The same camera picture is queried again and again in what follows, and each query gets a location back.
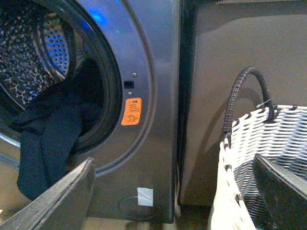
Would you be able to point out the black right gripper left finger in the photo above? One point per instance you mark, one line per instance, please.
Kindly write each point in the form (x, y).
(62, 207)

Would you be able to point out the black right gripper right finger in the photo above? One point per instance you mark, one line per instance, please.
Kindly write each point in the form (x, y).
(284, 193)

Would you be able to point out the dark navy knit garment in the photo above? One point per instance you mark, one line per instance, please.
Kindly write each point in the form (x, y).
(51, 124)

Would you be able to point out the grey front-load washing machine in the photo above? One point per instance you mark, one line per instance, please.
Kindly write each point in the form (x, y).
(136, 46)

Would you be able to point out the white woven laundry basket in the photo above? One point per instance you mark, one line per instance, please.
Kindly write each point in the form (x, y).
(237, 203)

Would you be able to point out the white tape patch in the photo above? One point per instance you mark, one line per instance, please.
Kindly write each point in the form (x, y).
(145, 197)

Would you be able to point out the orange warning sticker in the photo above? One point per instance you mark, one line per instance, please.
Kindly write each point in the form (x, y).
(132, 112)

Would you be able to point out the dark grey side cabinet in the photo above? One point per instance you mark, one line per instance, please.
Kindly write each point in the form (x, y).
(222, 40)

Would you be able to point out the black wrapped basket handle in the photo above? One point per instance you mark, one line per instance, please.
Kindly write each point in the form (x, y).
(229, 112)

